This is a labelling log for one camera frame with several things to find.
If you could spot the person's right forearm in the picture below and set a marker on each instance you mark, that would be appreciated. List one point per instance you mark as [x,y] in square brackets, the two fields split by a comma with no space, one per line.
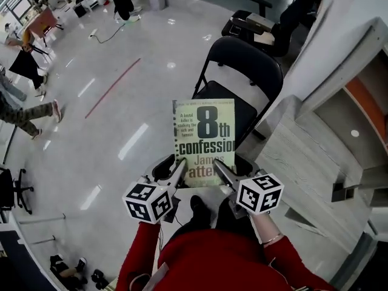
[291,259]

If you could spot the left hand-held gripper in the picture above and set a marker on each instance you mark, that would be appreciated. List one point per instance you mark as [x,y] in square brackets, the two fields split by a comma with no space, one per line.
[148,202]

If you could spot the white power strip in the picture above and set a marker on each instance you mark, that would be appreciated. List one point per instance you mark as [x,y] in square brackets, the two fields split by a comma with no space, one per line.
[93,34]

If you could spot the black office chair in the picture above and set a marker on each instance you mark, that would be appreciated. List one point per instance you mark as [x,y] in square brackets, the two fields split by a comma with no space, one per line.
[239,26]
[12,189]

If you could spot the pair of black shoes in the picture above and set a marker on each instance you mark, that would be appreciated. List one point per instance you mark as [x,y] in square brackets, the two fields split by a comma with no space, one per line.
[66,271]
[100,279]

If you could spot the black folding chair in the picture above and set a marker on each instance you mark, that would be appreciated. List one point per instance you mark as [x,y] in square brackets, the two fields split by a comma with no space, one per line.
[242,62]

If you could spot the grey wooden shelf hutch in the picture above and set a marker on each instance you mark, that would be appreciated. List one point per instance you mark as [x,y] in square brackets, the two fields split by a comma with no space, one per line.
[339,117]

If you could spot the yellow paperback book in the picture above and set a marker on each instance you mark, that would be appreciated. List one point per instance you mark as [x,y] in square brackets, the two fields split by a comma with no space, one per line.
[206,126]

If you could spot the grey trash bin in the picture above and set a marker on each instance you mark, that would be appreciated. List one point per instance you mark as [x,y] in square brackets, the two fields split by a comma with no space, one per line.
[157,2]

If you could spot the cardboard box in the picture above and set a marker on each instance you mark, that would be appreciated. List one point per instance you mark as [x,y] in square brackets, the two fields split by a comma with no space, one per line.
[260,21]

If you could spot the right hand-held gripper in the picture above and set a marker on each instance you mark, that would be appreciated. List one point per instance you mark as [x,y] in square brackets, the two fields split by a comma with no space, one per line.
[257,196]

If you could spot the grey wooden desk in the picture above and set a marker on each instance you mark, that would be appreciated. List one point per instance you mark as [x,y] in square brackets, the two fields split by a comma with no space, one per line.
[303,168]

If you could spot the red floor tape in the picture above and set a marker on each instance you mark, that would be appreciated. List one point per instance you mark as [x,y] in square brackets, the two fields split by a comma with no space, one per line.
[112,88]

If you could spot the person's left forearm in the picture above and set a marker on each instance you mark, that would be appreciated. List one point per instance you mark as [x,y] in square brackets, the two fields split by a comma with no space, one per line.
[139,253]

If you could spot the orange table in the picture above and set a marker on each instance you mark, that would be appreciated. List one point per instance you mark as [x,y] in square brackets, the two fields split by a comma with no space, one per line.
[42,23]

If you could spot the person's legs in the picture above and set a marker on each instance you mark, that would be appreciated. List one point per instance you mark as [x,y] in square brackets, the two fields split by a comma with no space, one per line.
[200,211]

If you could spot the person's red top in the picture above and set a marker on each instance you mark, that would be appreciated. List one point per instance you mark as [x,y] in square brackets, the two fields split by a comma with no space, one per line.
[212,259]

